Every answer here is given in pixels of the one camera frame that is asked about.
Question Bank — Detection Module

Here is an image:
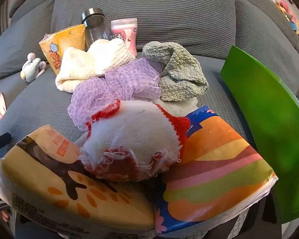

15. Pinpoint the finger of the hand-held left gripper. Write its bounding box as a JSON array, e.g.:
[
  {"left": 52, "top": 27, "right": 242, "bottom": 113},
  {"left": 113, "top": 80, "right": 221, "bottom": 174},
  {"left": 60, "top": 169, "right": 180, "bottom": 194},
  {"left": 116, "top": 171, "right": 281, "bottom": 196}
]
[{"left": 0, "top": 133, "right": 12, "bottom": 155}]

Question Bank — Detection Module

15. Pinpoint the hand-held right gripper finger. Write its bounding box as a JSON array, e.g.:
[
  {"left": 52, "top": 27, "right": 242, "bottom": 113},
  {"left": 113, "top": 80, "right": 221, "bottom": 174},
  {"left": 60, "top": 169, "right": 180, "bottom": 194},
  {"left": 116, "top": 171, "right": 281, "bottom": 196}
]
[{"left": 262, "top": 187, "right": 283, "bottom": 229}]

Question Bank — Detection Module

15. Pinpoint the yellow tissue pack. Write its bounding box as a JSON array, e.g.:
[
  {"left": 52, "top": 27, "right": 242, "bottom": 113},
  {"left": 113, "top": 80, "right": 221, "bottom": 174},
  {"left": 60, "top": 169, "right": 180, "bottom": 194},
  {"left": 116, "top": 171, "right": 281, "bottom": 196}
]
[{"left": 0, "top": 124, "right": 156, "bottom": 232}]

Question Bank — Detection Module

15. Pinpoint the colourful striped tissue pack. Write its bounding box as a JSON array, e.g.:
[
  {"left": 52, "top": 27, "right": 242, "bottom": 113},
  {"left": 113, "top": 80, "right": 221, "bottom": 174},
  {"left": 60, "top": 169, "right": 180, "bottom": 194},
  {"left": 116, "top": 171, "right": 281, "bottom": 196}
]
[{"left": 154, "top": 106, "right": 278, "bottom": 234}]

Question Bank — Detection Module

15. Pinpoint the green storage box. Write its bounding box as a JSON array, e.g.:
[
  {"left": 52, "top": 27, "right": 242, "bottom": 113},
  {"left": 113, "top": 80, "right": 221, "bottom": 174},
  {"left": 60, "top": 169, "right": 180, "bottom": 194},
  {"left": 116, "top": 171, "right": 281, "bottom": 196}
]
[{"left": 219, "top": 45, "right": 299, "bottom": 224}]

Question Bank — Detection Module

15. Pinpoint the cream knitted towel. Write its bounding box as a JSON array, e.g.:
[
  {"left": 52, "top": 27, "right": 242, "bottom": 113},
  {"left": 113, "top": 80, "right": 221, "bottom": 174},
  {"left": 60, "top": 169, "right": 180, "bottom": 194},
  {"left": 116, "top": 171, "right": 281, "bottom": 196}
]
[{"left": 55, "top": 39, "right": 136, "bottom": 94}]

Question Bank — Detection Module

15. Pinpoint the red and white cloth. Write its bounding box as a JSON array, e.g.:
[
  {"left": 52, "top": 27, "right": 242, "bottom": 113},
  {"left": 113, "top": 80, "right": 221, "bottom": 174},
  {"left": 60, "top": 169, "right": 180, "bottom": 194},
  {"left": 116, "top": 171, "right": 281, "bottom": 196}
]
[{"left": 79, "top": 99, "right": 191, "bottom": 182}]

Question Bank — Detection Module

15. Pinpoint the purple mesh bath pouf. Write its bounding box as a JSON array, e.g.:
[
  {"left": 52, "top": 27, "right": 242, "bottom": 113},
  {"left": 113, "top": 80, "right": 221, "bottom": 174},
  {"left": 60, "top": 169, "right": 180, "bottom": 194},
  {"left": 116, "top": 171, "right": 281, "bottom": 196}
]
[{"left": 67, "top": 57, "right": 162, "bottom": 132}]

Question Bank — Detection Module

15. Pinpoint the grey-green knitted towel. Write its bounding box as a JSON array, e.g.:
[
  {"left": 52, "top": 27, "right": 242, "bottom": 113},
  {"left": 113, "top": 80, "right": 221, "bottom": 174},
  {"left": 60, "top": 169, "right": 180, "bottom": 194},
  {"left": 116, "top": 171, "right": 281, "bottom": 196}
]
[{"left": 142, "top": 41, "right": 209, "bottom": 102}]

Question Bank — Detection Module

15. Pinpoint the grey mouse plush toy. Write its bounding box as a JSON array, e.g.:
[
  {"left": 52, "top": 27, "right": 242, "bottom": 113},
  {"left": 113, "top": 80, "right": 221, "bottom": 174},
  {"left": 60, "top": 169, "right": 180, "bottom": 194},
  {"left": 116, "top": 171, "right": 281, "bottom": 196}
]
[{"left": 21, "top": 53, "right": 46, "bottom": 82}]

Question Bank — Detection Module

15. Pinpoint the yellow snack box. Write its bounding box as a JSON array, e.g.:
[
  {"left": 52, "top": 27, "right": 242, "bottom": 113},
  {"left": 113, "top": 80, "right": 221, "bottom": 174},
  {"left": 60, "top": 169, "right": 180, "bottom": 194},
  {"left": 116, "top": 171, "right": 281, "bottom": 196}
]
[{"left": 38, "top": 24, "right": 86, "bottom": 75}]

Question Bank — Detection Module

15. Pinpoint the glass bottle with metal cap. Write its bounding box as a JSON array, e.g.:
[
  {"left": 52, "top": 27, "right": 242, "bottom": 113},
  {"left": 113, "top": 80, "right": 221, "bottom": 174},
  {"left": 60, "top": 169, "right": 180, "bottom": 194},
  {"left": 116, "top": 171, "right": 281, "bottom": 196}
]
[{"left": 80, "top": 8, "right": 112, "bottom": 50}]

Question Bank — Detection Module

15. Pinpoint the pink plastic container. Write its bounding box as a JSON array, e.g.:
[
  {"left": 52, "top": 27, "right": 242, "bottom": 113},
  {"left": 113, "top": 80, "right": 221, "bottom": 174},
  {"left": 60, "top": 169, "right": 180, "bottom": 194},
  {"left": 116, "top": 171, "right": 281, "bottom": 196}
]
[{"left": 111, "top": 18, "right": 138, "bottom": 57}]

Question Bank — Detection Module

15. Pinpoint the pile of colourful plush toys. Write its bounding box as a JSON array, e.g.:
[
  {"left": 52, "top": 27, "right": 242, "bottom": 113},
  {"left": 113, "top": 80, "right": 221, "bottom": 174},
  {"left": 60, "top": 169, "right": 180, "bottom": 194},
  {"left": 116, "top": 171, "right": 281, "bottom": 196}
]
[{"left": 275, "top": 0, "right": 299, "bottom": 43}]

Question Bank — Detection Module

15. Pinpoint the grey fabric sofa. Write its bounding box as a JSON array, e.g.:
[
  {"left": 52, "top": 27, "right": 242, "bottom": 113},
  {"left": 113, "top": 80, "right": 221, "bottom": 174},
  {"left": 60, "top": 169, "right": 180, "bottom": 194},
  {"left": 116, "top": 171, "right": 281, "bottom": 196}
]
[{"left": 0, "top": 0, "right": 299, "bottom": 239}]

